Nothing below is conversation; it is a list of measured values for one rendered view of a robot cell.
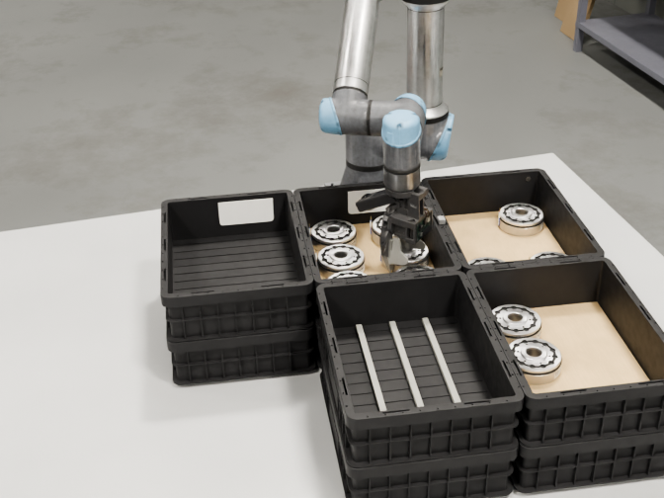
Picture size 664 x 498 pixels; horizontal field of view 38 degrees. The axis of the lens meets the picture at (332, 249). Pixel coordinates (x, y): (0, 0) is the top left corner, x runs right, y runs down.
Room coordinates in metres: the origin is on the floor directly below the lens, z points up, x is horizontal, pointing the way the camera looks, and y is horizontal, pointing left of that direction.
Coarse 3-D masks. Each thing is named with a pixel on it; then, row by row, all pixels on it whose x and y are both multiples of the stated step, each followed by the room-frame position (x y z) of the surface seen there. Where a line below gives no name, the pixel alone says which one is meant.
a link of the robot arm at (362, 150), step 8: (352, 136) 2.14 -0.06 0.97; (360, 136) 2.13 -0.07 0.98; (368, 136) 2.12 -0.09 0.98; (376, 136) 2.12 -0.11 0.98; (352, 144) 2.14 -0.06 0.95; (360, 144) 2.13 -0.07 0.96; (368, 144) 2.12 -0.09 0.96; (376, 144) 2.12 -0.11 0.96; (352, 152) 2.14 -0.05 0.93; (360, 152) 2.13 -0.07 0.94; (368, 152) 2.12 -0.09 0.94; (376, 152) 2.12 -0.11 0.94; (352, 160) 2.14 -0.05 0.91; (360, 160) 2.13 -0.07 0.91; (368, 160) 2.12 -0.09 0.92; (376, 160) 2.12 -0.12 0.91
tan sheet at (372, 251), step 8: (360, 224) 1.96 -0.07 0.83; (368, 224) 1.96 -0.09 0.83; (360, 232) 1.92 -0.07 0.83; (368, 232) 1.92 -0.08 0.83; (360, 240) 1.89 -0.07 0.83; (368, 240) 1.89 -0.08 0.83; (360, 248) 1.85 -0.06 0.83; (368, 248) 1.85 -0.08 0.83; (376, 248) 1.85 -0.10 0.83; (368, 256) 1.82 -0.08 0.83; (376, 256) 1.82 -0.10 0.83; (368, 264) 1.78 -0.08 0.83; (376, 264) 1.78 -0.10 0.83; (432, 264) 1.78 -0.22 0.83; (368, 272) 1.75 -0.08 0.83; (376, 272) 1.75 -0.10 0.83; (384, 272) 1.75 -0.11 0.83
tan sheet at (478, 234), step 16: (464, 224) 1.95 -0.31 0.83; (480, 224) 1.95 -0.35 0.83; (496, 224) 1.94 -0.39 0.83; (544, 224) 1.94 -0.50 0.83; (464, 240) 1.88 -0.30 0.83; (480, 240) 1.87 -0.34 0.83; (496, 240) 1.87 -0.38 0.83; (512, 240) 1.87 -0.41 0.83; (528, 240) 1.87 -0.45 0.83; (544, 240) 1.87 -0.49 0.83; (480, 256) 1.81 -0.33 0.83; (496, 256) 1.81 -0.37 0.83; (512, 256) 1.80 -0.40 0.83; (528, 256) 1.80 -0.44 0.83
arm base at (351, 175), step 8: (352, 168) 2.14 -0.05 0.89; (360, 168) 2.13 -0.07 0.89; (368, 168) 2.12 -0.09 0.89; (376, 168) 2.12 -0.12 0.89; (344, 176) 2.16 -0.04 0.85; (352, 176) 2.14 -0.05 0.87; (360, 176) 2.12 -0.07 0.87; (368, 176) 2.12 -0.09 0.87; (376, 176) 2.12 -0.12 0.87; (344, 184) 2.15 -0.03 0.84
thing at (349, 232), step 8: (320, 224) 1.91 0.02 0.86; (344, 224) 1.90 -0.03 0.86; (352, 224) 1.90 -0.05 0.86; (312, 232) 1.87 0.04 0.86; (320, 232) 1.87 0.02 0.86; (344, 232) 1.87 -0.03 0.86; (352, 232) 1.87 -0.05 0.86; (320, 240) 1.84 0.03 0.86; (328, 240) 1.84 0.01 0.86; (336, 240) 1.84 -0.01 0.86; (344, 240) 1.84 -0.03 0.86
